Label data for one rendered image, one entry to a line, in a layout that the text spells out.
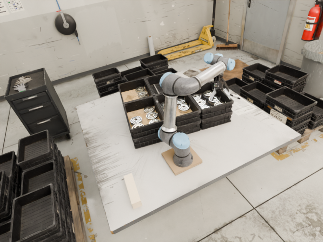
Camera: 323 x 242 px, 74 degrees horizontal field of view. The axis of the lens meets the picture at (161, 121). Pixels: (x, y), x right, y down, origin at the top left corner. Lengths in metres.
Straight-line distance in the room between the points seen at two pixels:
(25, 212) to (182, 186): 1.28
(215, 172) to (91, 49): 3.96
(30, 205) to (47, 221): 0.25
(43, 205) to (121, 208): 0.78
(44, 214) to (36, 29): 3.55
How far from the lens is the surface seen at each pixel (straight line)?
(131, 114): 2.02
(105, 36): 4.98
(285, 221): 2.37
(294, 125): 2.66
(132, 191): 1.53
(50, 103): 3.04
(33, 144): 2.76
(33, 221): 2.07
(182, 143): 1.49
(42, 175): 2.51
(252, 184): 2.50
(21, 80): 3.32
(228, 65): 1.56
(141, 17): 5.13
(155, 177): 1.64
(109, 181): 1.71
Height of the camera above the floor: 2.00
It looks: 39 degrees down
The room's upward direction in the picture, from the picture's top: 9 degrees counter-clockwise
